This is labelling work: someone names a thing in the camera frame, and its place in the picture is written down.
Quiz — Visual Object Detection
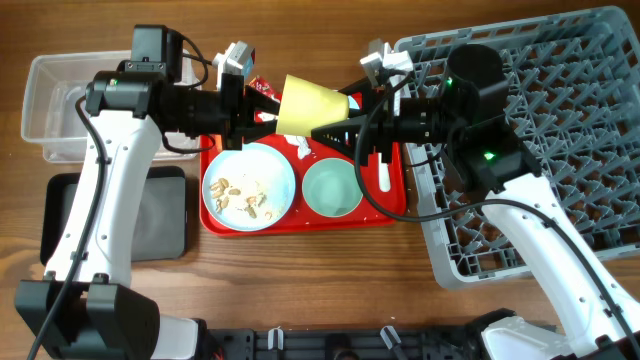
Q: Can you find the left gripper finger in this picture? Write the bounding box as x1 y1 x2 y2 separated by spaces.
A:
244 85 280 114
242 120 277 144

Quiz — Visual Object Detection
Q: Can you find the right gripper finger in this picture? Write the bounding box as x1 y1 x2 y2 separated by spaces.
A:
311 117 367 160
339 77 373 100

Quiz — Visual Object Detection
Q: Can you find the red snack wrapper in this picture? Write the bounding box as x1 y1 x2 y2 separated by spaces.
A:
249 76 282 123

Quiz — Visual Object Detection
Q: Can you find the light blue bowl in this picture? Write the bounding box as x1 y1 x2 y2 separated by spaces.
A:
347 93 362 118

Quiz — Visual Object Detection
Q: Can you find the white plastic spoon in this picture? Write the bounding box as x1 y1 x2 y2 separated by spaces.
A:
378 160 391 193

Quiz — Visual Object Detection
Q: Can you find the white tissue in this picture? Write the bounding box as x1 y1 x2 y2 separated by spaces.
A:
285 135 311 160

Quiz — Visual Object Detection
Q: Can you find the yellow plastic cup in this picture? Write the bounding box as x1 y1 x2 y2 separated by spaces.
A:
276 75 349 137

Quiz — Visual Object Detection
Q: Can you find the green saucer bowl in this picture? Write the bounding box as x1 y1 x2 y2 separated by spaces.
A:
302 158 363 218

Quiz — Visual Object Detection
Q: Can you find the light blue plate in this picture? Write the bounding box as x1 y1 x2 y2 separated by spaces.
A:
201 143 296 232

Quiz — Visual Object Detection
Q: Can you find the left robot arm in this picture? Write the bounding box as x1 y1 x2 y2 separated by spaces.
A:
15 25 279 359

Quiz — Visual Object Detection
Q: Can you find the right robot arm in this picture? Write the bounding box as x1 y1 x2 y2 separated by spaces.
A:
308 44 639 359

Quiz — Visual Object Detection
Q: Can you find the grey dishwasher rack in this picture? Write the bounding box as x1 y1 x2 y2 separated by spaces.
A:
394 6 639 289

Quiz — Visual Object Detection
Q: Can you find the red serving tray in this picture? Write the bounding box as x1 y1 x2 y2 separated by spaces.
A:
199 135 407 237

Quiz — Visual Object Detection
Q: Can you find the food scraps and rice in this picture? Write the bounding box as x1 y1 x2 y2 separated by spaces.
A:
208 176 275 220

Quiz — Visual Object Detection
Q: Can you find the black plastic tray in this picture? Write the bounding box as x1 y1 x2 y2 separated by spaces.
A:
40 166 187 265

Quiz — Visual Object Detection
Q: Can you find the clear plastic bin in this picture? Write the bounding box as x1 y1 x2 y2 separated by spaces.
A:
20 48 203 164

